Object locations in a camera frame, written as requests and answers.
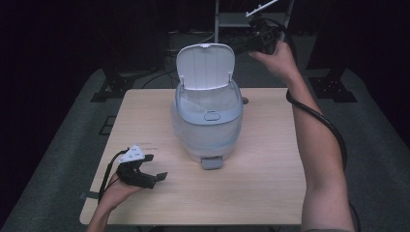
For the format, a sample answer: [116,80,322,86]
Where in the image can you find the white grey pedal bin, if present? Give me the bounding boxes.
[169,43,245,171]

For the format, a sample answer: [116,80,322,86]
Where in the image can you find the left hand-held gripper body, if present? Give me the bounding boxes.
[115,144,158,189]

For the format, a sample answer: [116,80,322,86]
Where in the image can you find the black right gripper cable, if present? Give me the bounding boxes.
[272,17,363,232]

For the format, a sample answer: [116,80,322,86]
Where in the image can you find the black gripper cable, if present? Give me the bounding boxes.
[97,148,131,205]
[272,17,363,232]

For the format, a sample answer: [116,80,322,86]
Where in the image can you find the black stand base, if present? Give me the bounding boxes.
[90,67,137,103]
[307,65,359,103]

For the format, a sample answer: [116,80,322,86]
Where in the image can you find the white metal stand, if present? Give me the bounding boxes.
[212,0,296,68]

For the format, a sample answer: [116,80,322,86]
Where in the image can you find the person's left hand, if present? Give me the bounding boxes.
[98,173,143,213]

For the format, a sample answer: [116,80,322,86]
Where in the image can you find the grey tape strip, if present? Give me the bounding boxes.
[78,190,101,200]

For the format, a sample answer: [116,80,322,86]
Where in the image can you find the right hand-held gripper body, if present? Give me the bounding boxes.
[245,0,286,56]

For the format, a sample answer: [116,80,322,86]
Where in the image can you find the person's right hand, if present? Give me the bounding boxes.
[248,41,302,86]

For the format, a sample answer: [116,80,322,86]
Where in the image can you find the black floor cables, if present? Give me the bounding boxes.
[140,30,220,90]

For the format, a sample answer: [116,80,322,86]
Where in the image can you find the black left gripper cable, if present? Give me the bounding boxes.
[97,148,131,205]

